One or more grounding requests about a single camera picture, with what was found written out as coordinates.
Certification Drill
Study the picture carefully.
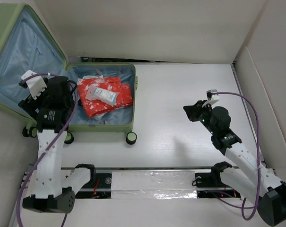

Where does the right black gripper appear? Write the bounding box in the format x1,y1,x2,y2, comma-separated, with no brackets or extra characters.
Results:
182,100,217,135

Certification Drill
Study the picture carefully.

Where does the red white patterned garment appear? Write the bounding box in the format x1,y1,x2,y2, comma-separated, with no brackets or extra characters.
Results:
77,77,133,118

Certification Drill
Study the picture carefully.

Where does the green hard-shell suitcase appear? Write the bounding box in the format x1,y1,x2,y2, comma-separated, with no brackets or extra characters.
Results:
0,3,137,145

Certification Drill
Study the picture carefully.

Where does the white blue toiletry tube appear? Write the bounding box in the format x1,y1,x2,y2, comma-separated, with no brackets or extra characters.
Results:
85,84,119,106

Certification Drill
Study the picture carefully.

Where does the white cloth garment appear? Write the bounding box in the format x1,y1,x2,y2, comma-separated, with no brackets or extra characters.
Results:
82,75,105,83

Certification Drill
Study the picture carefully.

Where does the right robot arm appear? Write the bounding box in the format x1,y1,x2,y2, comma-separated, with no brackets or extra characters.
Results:
183,100,286,227

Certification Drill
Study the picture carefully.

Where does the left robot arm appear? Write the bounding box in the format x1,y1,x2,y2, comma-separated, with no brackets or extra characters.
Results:
18,74,97,214

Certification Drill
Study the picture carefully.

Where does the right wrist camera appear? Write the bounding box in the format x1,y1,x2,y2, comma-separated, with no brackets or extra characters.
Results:
204,89,220,106

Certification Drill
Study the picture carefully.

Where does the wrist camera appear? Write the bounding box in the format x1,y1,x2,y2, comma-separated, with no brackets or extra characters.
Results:
21,70,47,100
204,89,220,106

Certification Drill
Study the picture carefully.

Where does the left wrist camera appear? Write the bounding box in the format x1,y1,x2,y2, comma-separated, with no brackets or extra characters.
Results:
21,70,47,100

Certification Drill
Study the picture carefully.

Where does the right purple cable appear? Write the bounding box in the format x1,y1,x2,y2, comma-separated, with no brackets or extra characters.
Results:
213,91,263,220

